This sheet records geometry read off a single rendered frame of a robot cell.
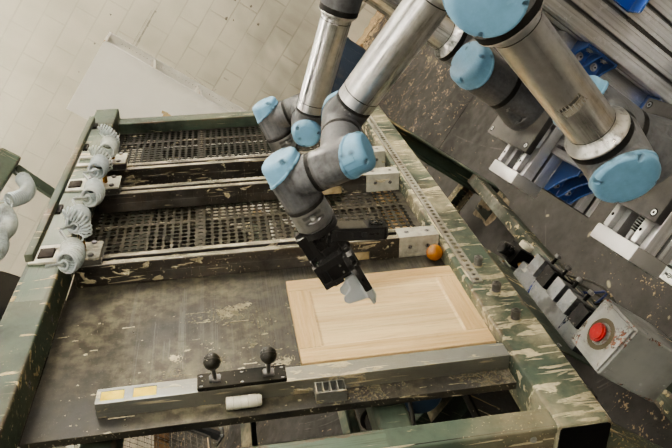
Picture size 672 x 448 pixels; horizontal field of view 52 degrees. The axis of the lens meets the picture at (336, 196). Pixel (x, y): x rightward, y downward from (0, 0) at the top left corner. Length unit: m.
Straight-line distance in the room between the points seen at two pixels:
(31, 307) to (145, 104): 3.67
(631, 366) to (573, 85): 0.64
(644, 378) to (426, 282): 0.70
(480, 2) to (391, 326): 1.03
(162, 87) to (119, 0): 1.54
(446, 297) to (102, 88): 3.93
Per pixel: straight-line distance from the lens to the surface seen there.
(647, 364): 1.56
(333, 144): 1.21
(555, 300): 1.93
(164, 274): 2.10
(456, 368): 1.71
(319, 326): 1.83
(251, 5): 6.80
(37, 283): 2.01
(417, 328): 1.83
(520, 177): 1.88
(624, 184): 1.26
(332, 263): 1.30
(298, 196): 1.23
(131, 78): 5.42
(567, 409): 1.61
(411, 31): 1.20
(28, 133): 7.04
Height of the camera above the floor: 2.01
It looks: 21 degrees down
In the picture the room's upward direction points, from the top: 61 degrees counter-clockwise
